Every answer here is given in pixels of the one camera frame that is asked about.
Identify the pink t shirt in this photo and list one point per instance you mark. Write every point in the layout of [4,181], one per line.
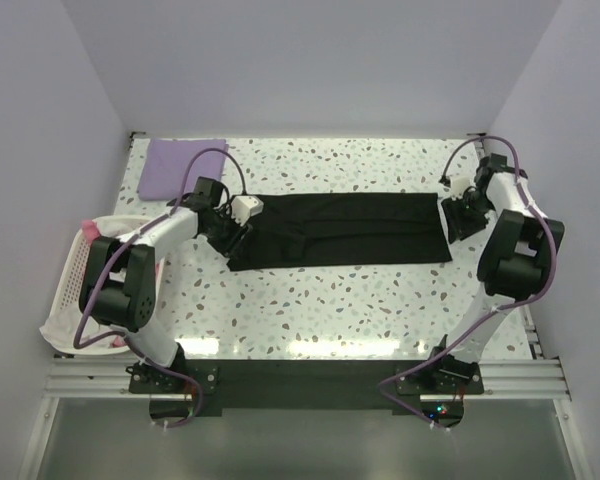
[110,226]

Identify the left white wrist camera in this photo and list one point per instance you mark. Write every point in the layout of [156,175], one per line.
[243,207]

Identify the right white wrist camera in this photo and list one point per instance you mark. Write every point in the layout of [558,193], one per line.
[458,185]

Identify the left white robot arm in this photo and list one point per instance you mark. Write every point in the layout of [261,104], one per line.
[118,293]

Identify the folded purple t shirt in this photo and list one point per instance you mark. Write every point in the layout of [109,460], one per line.
[167,160]

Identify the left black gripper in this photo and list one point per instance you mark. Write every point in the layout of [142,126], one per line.
[238,234]

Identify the white laundry basket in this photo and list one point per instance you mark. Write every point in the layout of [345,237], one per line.
[75,295]

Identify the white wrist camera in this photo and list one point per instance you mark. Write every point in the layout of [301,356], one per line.
[243,207]
[458,185]

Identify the black t shirt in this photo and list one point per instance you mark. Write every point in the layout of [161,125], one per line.
[344,229]

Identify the aluminium frame rail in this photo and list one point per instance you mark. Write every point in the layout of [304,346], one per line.
[502,380]

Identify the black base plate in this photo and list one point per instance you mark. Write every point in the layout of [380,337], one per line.
[402,387]

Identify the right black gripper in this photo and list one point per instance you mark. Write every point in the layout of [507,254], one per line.
[457,228]

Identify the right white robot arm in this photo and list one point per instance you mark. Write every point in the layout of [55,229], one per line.
[518,263]

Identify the white t shirt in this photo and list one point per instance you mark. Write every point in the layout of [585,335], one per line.
[62,327]

